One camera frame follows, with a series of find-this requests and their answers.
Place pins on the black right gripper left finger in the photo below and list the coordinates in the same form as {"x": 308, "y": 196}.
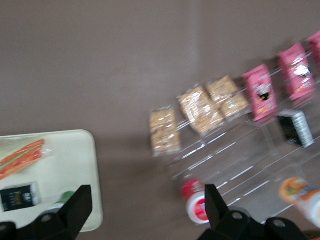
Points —
{"x": 70, "y": 220}

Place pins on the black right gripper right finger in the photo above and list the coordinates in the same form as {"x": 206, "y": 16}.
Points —
{"x": 225, "y": 225}

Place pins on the green gum bottle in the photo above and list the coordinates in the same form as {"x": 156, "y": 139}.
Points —
{"x": 66, "y": 196}

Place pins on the red gum bottle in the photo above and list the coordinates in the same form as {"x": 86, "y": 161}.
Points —
{"x": 193, "y": 195}

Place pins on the beige plastic tray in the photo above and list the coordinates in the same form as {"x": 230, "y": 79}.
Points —
{"x": 72, "y": 160}

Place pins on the orange gum bottle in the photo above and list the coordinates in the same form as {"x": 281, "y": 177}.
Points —
{"x": 300, "y": 195}

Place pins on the small black box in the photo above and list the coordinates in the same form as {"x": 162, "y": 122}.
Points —
{"x": 295, "y": 128}
{"x": 18, "y": 197}

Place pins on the clear acrylic stepped stand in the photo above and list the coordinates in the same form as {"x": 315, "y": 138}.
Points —
{"x": 250, "y": 160}

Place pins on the wrapped triangle sandwich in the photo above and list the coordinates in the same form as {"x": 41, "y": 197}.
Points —
{"x": 22, "y": 157}

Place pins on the wrapped cereal bar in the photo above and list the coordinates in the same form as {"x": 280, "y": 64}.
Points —
{"x": 200, "y": 112}
{"x": 165, "y": 132}
{"x": 227, "y": 97}

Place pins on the pink snack packet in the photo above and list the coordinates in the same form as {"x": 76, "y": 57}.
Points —
{"x": 261, "y": 93}
{"x": 314, "y": 52}
{"x": 296, "y": 72}

